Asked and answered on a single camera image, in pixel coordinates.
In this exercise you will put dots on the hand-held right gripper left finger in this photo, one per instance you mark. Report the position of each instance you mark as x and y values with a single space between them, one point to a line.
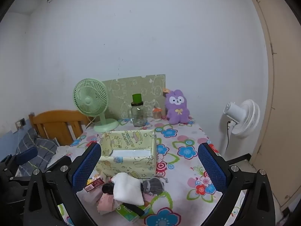
87 167

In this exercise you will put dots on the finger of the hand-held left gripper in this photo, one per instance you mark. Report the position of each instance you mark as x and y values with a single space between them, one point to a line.
58 162
25 155

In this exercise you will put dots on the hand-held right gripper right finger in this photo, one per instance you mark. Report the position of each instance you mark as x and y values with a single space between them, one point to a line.
212 167

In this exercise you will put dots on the small black soft item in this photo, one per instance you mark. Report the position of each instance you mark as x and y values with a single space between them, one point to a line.
107 188

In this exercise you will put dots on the yellow patterned storage box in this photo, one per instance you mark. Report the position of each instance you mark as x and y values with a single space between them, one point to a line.
127 167

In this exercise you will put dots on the white cloth pouch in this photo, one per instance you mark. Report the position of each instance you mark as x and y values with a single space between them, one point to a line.
127 190

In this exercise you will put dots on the green tissue pack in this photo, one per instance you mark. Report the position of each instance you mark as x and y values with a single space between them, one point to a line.
128 214

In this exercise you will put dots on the small red box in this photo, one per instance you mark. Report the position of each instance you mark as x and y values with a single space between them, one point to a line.
94 184

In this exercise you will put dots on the grey plaid blanket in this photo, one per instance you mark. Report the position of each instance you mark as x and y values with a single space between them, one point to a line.
44 148

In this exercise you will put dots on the wooden bed headboard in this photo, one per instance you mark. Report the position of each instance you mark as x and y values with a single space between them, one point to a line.
54 122

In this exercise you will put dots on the pink paper packet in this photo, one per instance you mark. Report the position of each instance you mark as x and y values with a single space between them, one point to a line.
105 204

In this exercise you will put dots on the white standing fan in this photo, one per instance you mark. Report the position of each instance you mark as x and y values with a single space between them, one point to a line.
247 117

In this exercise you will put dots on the purple plush bunny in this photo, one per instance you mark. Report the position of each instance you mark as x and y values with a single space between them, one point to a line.
176 113

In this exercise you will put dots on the green desk fan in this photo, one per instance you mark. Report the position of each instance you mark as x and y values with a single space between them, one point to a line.
89 98

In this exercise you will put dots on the glass jar with green lid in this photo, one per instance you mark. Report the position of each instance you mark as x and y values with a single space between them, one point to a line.
138 117

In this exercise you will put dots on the small jar with orange lid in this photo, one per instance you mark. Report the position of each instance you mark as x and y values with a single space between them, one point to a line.
157 115

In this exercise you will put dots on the green patterned board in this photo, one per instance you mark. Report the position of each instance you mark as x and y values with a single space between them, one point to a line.
122 87

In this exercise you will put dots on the beige door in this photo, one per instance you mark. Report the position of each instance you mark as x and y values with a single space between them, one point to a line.
287 98

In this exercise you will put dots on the wall socket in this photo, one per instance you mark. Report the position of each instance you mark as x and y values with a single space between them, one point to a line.
22 122

